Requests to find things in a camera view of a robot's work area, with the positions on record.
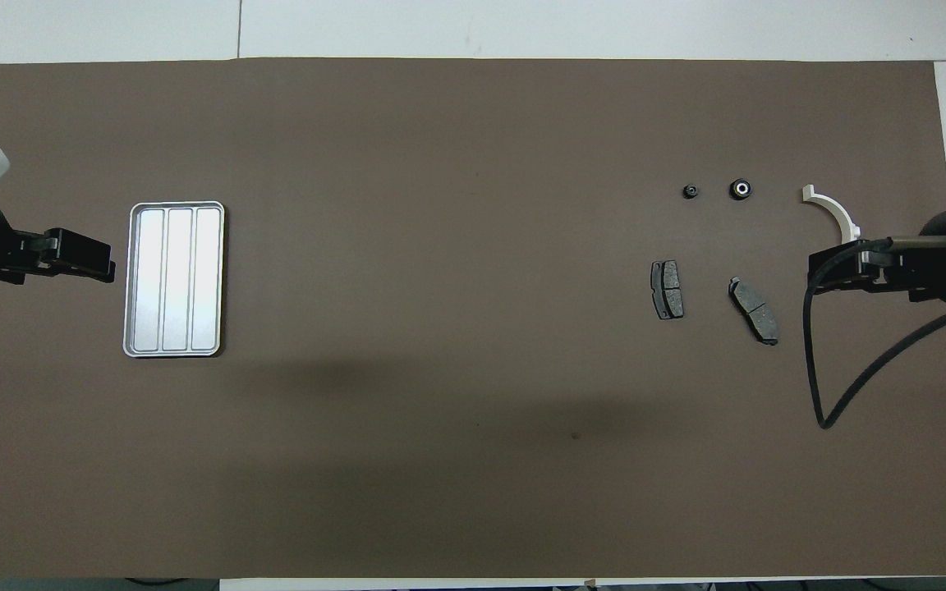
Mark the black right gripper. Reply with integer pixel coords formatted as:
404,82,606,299
808,201,946,309

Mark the silver metal tray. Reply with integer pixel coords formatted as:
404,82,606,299
122,201,226,359

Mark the long dark brake pad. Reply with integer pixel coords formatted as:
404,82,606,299
728,277,780,346

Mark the short dark brake pad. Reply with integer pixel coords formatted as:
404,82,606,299
650,259,685,320

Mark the brown table mat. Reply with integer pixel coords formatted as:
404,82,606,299
0,57,946,580

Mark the white half-ring bracket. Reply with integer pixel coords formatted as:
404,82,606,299
801,185,861,245

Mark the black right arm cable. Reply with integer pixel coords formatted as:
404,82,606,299
802,236,946,431

